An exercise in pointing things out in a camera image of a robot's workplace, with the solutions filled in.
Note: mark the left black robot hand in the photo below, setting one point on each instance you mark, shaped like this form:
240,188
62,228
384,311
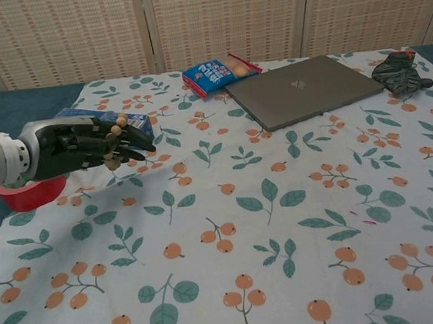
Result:
64,147

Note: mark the red tape roll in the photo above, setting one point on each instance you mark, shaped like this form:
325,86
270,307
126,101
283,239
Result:
38,197

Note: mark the blue cardboard box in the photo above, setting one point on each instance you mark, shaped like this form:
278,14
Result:
142,124

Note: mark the blue snack bag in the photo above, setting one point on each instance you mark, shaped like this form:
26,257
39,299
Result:
207,76

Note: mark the woven bamboo folding screen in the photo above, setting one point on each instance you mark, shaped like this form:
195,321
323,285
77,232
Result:
224,18

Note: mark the floral fruit print tablecloth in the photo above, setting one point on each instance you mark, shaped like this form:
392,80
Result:
248,243

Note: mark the gray closed laptop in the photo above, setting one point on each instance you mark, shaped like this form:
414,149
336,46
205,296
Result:
302,96

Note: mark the dark striped sock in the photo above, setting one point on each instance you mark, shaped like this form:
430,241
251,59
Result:
397,73

